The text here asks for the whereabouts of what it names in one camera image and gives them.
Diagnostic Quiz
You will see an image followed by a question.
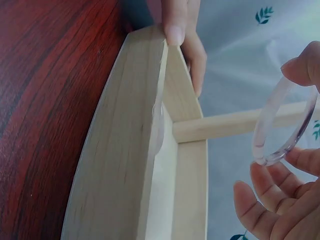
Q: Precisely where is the person's left hand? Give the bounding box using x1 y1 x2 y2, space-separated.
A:
159 0 208 97

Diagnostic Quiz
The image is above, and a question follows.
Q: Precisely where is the person's right hand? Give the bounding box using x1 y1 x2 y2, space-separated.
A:
233 40 320 240

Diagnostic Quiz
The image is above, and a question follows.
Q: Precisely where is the clear round glass disc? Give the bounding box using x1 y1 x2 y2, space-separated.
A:
250 74 320 167

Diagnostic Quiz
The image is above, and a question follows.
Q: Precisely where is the light wooden rack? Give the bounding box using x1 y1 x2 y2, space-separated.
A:
59 24 320 240

